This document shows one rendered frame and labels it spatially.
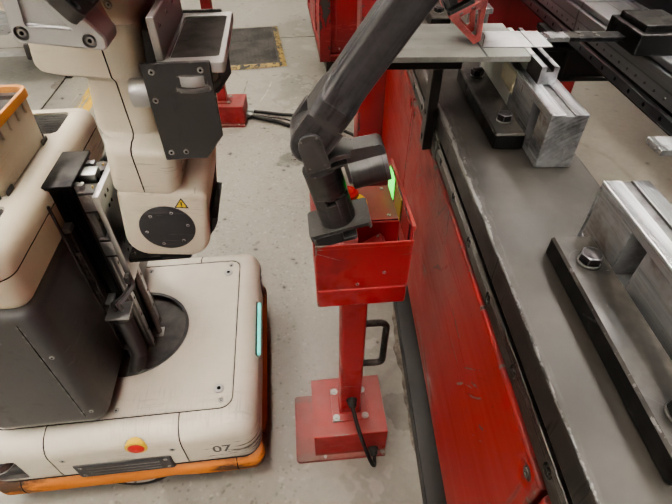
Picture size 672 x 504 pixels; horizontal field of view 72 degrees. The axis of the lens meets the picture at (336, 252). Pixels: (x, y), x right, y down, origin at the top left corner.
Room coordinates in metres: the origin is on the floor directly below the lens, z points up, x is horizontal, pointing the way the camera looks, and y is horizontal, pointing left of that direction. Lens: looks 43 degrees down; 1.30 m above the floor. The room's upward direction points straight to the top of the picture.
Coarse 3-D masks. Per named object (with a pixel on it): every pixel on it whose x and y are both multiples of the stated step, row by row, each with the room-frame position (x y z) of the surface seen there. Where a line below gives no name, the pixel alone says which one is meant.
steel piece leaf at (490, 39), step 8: (472, 32) 0.93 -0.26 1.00; (488, 32) 0.94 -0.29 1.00; (496, 32) 0.94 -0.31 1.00; (504, 32) 0.94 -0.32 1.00; (512, 32) 0.94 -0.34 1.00; (520, 32) 0.94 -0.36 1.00; (488, 40) 0.89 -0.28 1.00; (496, 40) 0.89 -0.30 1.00; (504, 40) 0.89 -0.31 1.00; (512, 40) 0.89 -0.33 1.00; (520, 40) 0.89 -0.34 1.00
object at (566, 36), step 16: (624, 16) 0.95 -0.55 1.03; (640, 16) 0.92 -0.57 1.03; (656, 16) 0.92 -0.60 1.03; (544, 32) 0.93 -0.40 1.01; (560, 32) 0.93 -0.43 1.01; (576, 32) 0.93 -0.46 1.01; (592, 32) 0.93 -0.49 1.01; (608, 32) 0.93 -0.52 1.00; (624, 32) 0.91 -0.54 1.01; (640, 32) 0.87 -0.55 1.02; (656, 32) 0.87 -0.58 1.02; (624, 48) 0.89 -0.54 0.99; (640, 48) 0.86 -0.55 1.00; (656, 48) 0.86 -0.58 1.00
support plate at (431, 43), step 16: (416, 32) 0.94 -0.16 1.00; (432, 32) 0.94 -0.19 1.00; (448, 32) 0.94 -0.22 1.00; (416, 48) 0.86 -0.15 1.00; (432, 48) 0.86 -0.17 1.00; (448, 48) 0.86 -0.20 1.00; (464, 48) 0.86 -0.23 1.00; (480, 48) 0.86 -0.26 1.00; (496, 48) 0.86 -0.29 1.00; (512, 48) 0.86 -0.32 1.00
